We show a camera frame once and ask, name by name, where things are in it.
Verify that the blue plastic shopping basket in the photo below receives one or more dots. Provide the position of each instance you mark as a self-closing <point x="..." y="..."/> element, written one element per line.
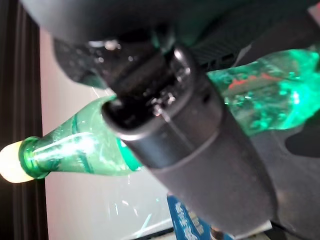
<point x="185" y="217"/>

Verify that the black metal shelf board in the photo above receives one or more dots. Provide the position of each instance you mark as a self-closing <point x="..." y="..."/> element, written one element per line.
<point x="22" y="75"/>

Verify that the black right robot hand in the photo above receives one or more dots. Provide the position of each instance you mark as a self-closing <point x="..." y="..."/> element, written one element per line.
<point x="190" y="150"/>

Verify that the green Sprite bottle yellow cap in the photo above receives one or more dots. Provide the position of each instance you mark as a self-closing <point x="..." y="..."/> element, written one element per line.
<point x="75" y="150"/>

